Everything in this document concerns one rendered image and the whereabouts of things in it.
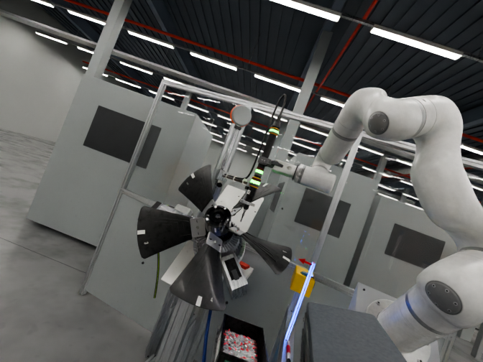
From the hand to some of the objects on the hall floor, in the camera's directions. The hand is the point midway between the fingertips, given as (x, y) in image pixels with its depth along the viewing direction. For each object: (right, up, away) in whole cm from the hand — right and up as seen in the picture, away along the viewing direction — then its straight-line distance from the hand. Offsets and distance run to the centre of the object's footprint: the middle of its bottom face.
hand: (263, 161), depth 105 cm
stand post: (-63, -139, +9) cm, 153 cm away
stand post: (-58, -142, +32) cm, 157 cm away
